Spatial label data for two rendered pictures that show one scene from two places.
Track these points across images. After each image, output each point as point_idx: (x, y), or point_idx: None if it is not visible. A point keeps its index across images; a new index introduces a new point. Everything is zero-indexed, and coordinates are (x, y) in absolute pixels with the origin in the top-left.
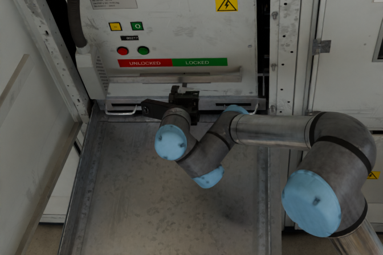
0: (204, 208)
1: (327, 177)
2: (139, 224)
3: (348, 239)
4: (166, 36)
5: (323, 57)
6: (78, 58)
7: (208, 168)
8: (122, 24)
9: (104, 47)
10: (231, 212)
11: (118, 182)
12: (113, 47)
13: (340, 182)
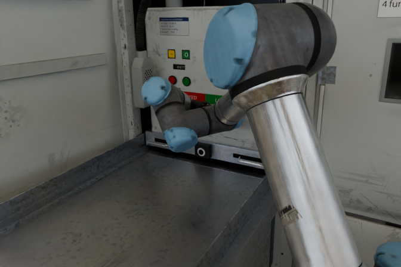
0: (178, 214)
1: (255, 4)
2: (114, 207)
3: (270, 109)
4: (204, 68)
5: (329, 89)
6: (135, 61)
7: (179, 123)
8: (176, 52)
9: (160, 75)
10: (200, 223)
11: (122, 180)
12: (166, 75)
13: (268, 10)
